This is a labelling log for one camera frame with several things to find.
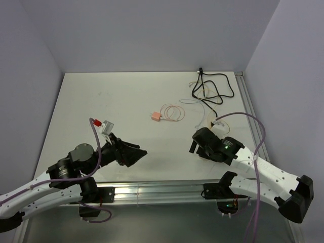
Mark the aluminium rail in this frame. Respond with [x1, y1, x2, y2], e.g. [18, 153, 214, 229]
[234, 71, 305, 243]
[97, 180, 218, 206]

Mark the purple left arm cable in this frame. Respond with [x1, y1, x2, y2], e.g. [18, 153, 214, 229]
[0, 117, 112, 225]

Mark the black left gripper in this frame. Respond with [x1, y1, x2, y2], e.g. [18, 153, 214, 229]
[85, 132, 148, 174]

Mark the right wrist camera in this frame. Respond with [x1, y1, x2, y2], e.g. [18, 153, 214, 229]
[211, 121, 230, 137]

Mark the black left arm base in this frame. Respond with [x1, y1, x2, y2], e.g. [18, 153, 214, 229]
[78, 187, 115, 220]

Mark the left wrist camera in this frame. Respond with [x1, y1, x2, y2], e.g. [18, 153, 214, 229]
[93, 119, 114, 141]

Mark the aluminium front rail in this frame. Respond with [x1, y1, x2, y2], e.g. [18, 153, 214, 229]
[97, 180, 218, 206]

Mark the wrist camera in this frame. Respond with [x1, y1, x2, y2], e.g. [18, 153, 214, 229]
[211, 121, 230, 137]
[93, 119, 114, 141]

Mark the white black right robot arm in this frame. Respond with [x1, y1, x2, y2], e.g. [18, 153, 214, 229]
[189, 128, 314, 223]

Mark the aluminium right side rail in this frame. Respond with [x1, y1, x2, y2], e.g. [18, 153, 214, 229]
[234, 71, 305, 243]

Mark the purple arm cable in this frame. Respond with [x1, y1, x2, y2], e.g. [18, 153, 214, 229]
[215, 111, 266, 243]
[0, 117, 112, 225]

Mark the black power strip cord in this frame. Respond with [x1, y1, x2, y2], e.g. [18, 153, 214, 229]
[191, 67, 235, 117]

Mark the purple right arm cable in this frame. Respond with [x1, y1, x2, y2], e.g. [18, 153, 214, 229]
[215, 111, 266, 243]

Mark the pink charging cable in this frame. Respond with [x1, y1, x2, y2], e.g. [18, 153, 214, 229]
[158, 103, 186, 122]

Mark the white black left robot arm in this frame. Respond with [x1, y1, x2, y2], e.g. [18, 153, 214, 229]
[1, 134, 147, 232]

